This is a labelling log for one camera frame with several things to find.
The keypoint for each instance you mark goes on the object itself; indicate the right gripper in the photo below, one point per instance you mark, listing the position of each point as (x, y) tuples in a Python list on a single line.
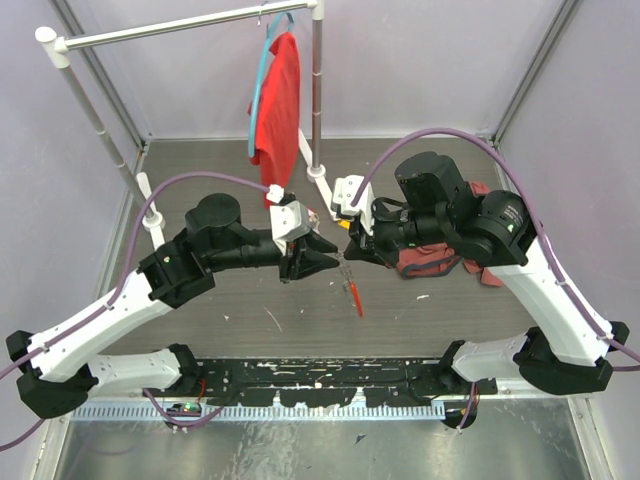
[(369, 248)]

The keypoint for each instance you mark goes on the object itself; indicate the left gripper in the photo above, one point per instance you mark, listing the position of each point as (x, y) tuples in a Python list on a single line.
[(298, 262)]

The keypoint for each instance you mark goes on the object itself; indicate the key with yellow tag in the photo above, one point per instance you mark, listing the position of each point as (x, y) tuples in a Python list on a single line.
[(343, 224)]

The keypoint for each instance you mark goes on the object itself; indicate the keyring with red tag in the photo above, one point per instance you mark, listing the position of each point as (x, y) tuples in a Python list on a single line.
[(349, 284)]

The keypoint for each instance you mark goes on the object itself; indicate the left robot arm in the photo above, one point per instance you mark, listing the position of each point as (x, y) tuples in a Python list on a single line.
[(64, 366)]

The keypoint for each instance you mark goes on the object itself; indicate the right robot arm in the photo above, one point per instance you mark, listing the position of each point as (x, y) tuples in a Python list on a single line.
[(560, 354)]

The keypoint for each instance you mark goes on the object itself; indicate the key with red tag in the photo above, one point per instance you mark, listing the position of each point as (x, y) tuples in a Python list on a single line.
[(314, 216)]

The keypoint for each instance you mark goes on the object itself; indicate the crumpled red shirt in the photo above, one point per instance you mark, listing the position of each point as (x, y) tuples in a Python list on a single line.
[(438, 260)]

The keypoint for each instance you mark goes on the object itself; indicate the red shirt on hanger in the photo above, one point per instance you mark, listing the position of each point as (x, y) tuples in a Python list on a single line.
[(278, 116)]

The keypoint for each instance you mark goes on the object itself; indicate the blue hanger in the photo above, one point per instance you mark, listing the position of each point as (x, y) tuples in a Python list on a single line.
[(271, 31)]

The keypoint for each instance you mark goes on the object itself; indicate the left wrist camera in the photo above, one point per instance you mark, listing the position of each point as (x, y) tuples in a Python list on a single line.
[(288, 223)]

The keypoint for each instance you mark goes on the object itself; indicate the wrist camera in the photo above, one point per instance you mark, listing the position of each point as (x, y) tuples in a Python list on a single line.
[(352, 199), (288, 223)]

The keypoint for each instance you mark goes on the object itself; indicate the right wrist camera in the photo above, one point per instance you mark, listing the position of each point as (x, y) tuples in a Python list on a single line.
[(352, 199)]

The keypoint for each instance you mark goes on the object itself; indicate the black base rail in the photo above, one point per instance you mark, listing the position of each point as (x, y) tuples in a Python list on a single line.
[(320, 382)]

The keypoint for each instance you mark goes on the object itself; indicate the grey cable duct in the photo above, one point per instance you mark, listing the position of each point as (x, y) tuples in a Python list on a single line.
[(144, 411)]

